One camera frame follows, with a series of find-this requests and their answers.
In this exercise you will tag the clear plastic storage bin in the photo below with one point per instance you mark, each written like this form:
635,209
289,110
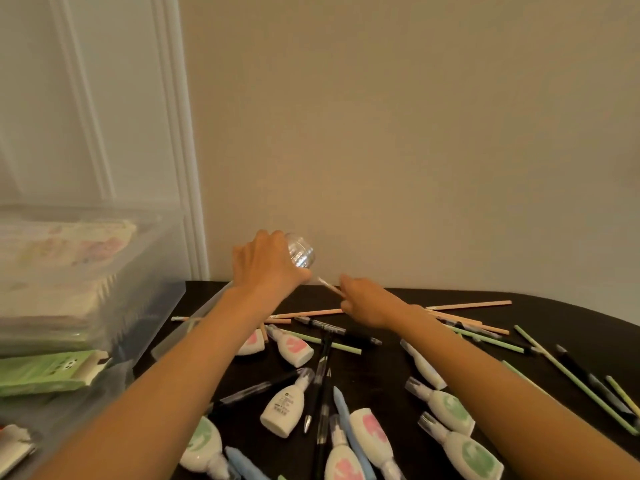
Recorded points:
160,294

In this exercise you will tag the person's left forearm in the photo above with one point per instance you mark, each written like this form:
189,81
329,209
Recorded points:
150,394

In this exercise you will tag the green pencil box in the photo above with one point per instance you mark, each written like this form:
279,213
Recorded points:
45,372

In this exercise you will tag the white green correction tape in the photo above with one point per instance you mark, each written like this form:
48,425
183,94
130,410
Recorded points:
452,407
470,454

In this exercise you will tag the person's left hand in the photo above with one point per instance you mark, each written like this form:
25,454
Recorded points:
265,272

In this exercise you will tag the white blue correction tape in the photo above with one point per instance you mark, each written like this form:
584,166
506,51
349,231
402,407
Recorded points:
425,367

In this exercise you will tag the person's right forearm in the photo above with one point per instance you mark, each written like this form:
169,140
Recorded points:
525,409

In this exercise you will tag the wooden pencil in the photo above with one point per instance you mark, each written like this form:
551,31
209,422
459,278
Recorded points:
330,286
280,321
264,332
310,312

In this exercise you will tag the person's right hand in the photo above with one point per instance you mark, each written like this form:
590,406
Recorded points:
372,304

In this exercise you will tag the cluster of pencils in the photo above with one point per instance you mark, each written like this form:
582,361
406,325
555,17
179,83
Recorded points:
470,305

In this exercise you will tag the white pink correction tape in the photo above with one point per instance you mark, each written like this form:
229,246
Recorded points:
295,347
252,342
342,464
372,432

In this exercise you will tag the clear tube of green pens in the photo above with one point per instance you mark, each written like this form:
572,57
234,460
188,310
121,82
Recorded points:
302,249

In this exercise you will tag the white printed correction tape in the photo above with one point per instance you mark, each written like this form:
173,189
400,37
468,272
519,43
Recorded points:
282,407

